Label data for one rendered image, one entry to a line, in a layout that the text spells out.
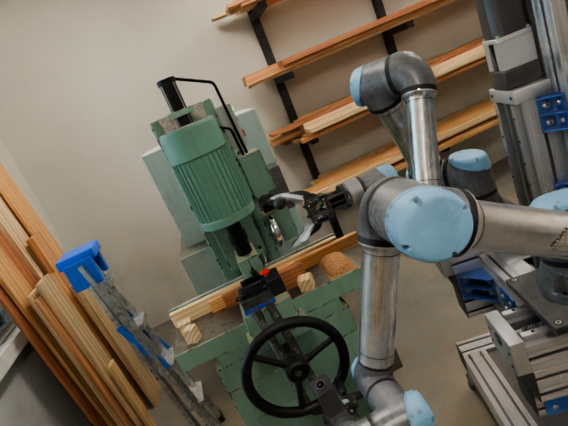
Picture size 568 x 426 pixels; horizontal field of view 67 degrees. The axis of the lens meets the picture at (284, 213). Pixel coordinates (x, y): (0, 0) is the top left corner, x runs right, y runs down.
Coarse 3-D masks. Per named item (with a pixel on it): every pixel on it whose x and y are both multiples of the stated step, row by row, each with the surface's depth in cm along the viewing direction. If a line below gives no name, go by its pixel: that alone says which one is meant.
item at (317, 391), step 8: (320, 376) 99; (312, 384) 99; (320, 384) 97; (328, 384) 97; (320, 392) 97; (328, 392) 96; (336, 392) 96; (320, 400) 96; (328, 400) 95; (336, 400) 95; (328, 408) 94; (336, 408) 94; (344, 408) 93; (328, 416) 93; (336, 416) 93
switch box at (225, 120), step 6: (216, 108) 152; (222, 108) 153; (228, 108) 153; (222, 114) 153; (234, 114) 154; (222, 120) 153; (228, 120) 154; (234, 120) 154; (228, 126) 154; (228, 132) 155; (234, 132) 155; (240, 132) 156; (228, 138) 155; (234, 144) 156; (240, 144) 157; (246, 144) 157
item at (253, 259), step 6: (252, 246) 142; (234, 252) 143; (252, 252) 136; (240, 258) 136; (246, 258) 134; (252, 258) 133; (258, 258) 134; (240, 264) 133; (246, 264) 133; (252, 264) 134; (258, 264) 134; (246, 270) 134; (258, 270) 135; (246, 276) 134
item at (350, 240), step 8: (352, 232) 144; (336, 240) 143; (344, 240) 143; (352, 240) 143; (320, 248) 142; (328, 248) 142; (336, 248) 143; (344, 248) 143; (304, 256) 142; (312, 256) 142; (320, 256) 142; (304, 264) 142; (312, 264) 142; (216, 304) 138; (224, 304) 139
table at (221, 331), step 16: (320, 272) 136; (352, 272) 129; (320, 288) 128; (336, 288) 129; (352, 288) 130; (304, 304) 128; (320, 304) 129; (192, 320) 140; (208, 320) 135; (224, 320) 131; (240, 320) 127; (176, 336) 134; (208, 336) 126; (224, 336) 125; (240, 336) 126; (176, 352) 125; (192, 352) 124; (208, 352) 125; (224, 352) 126; (192, 368) 125
